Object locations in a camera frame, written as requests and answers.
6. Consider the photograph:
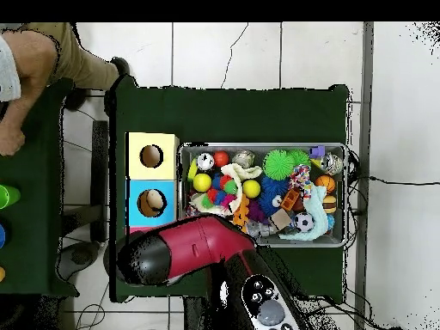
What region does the person's hand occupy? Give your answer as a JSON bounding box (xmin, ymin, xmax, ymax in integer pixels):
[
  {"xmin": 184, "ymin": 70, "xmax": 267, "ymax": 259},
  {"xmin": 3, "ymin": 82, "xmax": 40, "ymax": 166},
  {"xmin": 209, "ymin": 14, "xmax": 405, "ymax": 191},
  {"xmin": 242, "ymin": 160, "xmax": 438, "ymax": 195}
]
[{"xmin": 0, "ymin": 123, "xmax": 28, "ymax": 157}]

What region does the orange plastic tray block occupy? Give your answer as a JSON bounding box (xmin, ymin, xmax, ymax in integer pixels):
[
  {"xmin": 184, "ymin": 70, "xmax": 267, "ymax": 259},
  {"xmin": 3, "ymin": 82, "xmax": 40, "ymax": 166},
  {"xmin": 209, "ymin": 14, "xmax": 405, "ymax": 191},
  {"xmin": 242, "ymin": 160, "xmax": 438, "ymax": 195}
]
[{"xmin": 232, "ymin": 194, "xmax": 252, "ymax": 231}]

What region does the wooden box with three holes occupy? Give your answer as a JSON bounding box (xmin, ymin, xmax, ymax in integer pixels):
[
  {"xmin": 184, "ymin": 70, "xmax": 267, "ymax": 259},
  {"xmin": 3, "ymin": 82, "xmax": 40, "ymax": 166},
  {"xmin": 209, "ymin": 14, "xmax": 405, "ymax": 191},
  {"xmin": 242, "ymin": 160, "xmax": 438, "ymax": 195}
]
[{"xmin": 125, "ymin": 131, "xmax": 180, "ymax": 234}]

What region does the green cup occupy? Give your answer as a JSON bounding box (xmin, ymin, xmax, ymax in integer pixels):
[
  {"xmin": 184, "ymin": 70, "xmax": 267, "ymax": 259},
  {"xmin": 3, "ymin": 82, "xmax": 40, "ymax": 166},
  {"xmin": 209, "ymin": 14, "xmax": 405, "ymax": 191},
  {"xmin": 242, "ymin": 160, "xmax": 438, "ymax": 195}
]
[{"xmin": 0, "ymin": 184, "xmax": 21, "ymax": 211}]

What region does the green cloth table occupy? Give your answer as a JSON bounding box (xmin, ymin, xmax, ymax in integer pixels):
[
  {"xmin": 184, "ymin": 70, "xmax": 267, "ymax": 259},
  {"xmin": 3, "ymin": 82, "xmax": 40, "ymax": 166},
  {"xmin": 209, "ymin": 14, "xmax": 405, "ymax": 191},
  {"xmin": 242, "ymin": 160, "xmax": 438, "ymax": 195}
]
[
  {"xmin": 0, "ymin": 77, "xmax": 78, "ymax": 298},
  {"xmin": 109, "ymin": 74, "xmax": 353, "ymax": 303}
]

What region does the black floor stand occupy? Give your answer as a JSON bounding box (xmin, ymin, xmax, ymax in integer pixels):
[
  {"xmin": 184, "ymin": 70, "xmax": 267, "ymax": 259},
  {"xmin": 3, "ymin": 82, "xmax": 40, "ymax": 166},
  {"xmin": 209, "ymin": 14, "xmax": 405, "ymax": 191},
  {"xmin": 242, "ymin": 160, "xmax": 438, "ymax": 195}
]
[{"xmin": 60, "ymin": 121, "xmax": 111, "ymax": 272}]

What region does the person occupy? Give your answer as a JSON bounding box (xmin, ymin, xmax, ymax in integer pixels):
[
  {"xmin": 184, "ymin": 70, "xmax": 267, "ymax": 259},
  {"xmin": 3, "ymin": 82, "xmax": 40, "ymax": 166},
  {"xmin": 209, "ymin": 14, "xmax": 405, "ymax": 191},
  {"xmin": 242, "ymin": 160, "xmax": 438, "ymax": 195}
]
[{"xmin": 0, "ymin": 22, "xmax": 131, "ymax": 114}]

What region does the yellow ball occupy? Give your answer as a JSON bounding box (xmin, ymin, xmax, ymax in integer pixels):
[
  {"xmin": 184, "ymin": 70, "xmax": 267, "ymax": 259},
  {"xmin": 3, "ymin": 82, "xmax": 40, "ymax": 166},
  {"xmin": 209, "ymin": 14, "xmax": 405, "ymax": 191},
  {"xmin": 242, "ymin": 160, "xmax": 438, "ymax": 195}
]
[
  {"xmin": 192, "ymin": 173, "xmax": 213, "ymax": 193},
  {"xmin": 242, "ymin": 179, "xmax": 262, "ymax": 199}
]

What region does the red-orange ball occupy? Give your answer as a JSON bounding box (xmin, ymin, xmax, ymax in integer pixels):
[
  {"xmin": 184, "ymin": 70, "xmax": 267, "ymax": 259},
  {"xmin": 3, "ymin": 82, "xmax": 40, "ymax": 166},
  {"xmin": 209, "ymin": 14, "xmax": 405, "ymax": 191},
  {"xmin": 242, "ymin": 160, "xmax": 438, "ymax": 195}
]
[{"xmin": 212, "ymin": 150, "xmax": 231, "ymax": 169}]

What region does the cream waffle cloth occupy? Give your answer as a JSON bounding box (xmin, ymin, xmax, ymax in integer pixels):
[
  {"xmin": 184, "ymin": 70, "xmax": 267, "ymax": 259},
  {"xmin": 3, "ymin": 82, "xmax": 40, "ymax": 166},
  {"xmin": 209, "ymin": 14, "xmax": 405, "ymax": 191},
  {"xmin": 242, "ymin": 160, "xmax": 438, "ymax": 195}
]
[{"xmin": 192, "ymin": 163, "xmax": 265, "ymax": 216}]

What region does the blue furry googly-eyed toy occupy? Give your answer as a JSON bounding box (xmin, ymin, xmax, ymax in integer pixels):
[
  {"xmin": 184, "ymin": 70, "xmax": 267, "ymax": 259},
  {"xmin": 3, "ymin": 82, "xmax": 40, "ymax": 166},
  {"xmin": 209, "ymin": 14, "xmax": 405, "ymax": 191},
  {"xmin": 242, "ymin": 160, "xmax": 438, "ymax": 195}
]
[{"xmin": 258, "ymin": 174, "xmax": 290, "ymax": 217}]

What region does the large green spiky ball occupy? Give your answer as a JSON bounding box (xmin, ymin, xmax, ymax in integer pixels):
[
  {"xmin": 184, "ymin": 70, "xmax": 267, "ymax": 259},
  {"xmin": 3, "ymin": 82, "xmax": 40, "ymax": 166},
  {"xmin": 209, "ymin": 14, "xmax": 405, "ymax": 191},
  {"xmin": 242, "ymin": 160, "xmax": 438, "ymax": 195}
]
[{"xmin": 263, "ymin": 149, "xmax": 296, "ymax": 181}]

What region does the colourful polka-dot cloth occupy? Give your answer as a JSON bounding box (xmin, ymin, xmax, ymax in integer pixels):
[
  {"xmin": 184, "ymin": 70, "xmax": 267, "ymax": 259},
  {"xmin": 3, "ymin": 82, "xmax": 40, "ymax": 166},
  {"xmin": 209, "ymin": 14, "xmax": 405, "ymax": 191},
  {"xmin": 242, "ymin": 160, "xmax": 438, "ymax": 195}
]
[{"xmin": 288, "ymin": 164, "xmax": 312, "ymax": 197}]

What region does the small soccer ball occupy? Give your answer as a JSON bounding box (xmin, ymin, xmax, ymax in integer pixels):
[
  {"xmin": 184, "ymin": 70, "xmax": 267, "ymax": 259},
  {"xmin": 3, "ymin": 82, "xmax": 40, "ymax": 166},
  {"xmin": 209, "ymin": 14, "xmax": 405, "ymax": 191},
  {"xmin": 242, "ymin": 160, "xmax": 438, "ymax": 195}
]
[{"xmin": 294, "ymin": 213, "xmax": 315, "ymax": 234}]

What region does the mint green cloth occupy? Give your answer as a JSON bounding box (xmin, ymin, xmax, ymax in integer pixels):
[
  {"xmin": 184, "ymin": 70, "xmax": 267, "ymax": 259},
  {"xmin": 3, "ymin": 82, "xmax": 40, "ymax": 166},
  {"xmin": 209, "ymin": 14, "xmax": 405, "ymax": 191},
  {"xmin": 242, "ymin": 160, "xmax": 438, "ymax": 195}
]
[{"xmin": 280, "ymin": 184, "xmax": 330, "ymax": 242}]

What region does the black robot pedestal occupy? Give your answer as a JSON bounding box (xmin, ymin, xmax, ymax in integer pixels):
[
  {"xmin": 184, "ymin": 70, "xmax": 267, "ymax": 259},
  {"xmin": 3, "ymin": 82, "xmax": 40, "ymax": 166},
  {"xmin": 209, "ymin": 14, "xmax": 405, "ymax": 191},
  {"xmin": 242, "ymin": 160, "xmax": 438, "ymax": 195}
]
[{"xmin": 182, "ymin": 296, "xmax": 224, "ymax": 330}]

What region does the wire mesh bin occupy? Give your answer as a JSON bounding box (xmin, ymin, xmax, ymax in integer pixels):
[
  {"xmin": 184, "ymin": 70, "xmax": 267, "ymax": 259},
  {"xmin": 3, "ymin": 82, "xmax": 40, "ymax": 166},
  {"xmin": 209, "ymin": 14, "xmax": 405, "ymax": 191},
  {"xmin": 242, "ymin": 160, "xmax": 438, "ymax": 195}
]
[{"xmin": 178, "ymin": 143, "xmax": 348, "ymax": 250}]

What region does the black cable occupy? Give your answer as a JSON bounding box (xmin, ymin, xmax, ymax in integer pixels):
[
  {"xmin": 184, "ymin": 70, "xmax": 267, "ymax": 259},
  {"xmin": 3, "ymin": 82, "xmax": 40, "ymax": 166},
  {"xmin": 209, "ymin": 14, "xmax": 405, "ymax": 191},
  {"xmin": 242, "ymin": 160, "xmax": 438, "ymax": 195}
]
[{"xmin": 346, "ymin": 147, "xmax": 440, "ymax": 207}]

